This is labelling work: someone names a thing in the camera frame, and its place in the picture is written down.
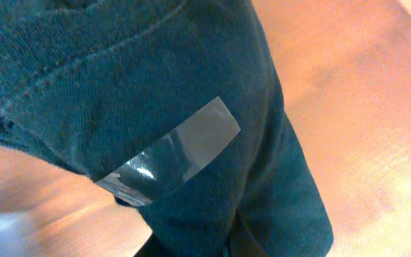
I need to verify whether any dark navy taped garment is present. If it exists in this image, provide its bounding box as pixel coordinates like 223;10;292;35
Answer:
0;0;334;256

